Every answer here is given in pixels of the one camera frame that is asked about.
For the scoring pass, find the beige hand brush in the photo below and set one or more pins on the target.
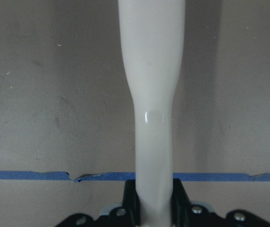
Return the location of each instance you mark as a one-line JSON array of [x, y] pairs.
[[152, 38]]

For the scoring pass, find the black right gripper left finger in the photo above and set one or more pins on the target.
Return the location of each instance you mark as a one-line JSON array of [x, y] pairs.
[[128, 214]]

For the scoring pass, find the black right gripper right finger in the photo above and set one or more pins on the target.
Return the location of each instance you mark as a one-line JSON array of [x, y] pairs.
[[185, 213]]

